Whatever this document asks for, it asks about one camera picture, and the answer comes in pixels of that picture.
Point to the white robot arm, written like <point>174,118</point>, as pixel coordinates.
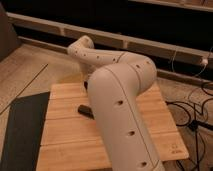
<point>116,78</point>

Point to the dark brown cylinder block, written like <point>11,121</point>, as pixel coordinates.
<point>86,111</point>

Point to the wooden table board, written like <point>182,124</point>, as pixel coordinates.
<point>71,142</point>

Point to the white power plug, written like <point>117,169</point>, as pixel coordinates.
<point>204,62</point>

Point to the dark grey floor mat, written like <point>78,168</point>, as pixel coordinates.
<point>24,132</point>

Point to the white wooden shelf rail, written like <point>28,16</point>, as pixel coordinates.
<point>139,45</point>

